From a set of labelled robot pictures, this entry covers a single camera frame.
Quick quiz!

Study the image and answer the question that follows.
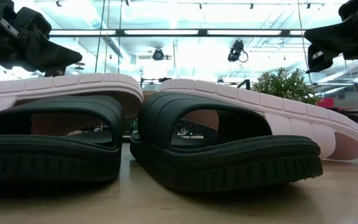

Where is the black foam slide sandal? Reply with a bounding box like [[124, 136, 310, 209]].
[[0, 95, 126, 183], [129, 91, 324, 193]]

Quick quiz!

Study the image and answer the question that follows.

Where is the black aluminium rig frame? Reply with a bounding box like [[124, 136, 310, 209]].
[[48, 28, 306, 39]]

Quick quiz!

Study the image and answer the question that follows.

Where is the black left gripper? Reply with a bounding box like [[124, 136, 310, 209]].
[[0, 0, 83, 77]]

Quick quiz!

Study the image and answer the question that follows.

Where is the pink foam slide sandal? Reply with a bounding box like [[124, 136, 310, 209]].
[[158, 78, 358, 162], [0, 73, 144, 121]]

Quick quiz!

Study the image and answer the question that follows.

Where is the black overhead camera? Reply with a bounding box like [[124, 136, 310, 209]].
[[227, 39, 249, 63]]

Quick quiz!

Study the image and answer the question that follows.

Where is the green potted plant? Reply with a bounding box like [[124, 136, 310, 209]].
[[252, 67, 321, 105]]

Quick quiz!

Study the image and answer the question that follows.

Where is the red storage bin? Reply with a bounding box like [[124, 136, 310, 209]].
[[317, 97, 335, 108]]

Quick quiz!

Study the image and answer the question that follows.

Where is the round black ceiling lamp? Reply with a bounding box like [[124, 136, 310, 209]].
[[152, 47, 172, 62]]

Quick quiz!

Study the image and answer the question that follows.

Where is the black hanging cable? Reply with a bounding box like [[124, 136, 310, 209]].
[[94, 0, 106, 74]]

